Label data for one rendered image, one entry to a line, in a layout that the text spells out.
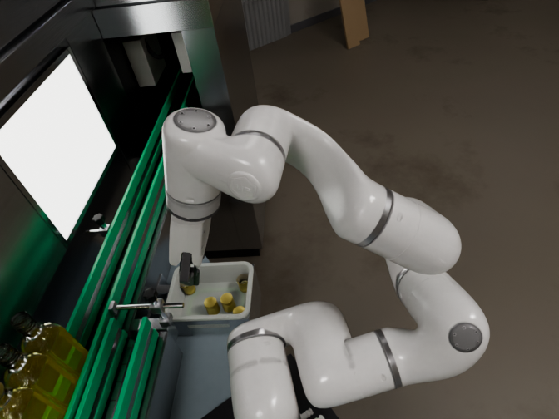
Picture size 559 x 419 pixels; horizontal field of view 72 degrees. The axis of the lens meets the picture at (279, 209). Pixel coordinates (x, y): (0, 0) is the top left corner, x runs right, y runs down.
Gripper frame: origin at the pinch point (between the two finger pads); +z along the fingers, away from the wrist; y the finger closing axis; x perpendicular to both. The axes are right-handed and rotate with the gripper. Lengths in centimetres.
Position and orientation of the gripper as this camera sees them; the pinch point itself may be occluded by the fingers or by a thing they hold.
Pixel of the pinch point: (192, 263)
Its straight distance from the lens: 67.7
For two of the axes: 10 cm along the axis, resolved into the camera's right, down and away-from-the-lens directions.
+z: -1.7, 6.8, 7.1
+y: -0.3, 7.2, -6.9
